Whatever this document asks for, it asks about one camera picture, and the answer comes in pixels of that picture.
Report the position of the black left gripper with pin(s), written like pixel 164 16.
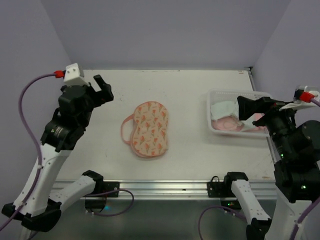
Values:
pixel 96 94

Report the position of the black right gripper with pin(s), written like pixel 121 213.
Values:
pixel 264 110

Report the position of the pink bra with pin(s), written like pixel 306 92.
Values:
pixel 233 124

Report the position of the mint green bra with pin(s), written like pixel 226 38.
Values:
pixel 224 109

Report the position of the pink patterned mesh laundry bag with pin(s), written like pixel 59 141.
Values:
pixel 149 136

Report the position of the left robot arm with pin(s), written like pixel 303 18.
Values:
pixel 35 207

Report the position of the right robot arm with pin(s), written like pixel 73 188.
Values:
pixel 296 172

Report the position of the white plastic basket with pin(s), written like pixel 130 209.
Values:
pixel 219 95

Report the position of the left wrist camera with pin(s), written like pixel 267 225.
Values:
pixel 74 75

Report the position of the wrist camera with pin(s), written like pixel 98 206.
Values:
pixel 304 97
pixel 74 75

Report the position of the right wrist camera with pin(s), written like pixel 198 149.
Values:
pixel 304 97

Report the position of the aluminium mounting rail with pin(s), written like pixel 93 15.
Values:
pixel 188 189

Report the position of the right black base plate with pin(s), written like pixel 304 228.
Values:
pixel 218 189

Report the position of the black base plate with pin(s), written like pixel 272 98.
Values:
pixel 218 189
pixel 106 186

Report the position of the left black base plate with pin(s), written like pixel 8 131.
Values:
pixel 106 186

